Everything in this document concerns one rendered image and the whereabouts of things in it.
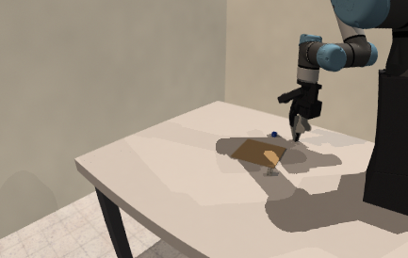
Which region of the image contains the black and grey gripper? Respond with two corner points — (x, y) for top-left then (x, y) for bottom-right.
(289, 79), (322, 141)

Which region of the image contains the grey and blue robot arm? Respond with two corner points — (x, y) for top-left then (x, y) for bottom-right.
(297, 0), (408, 84)

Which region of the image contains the brown flat mat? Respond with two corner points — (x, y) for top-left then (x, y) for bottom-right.
(231, 139), (286, 169)

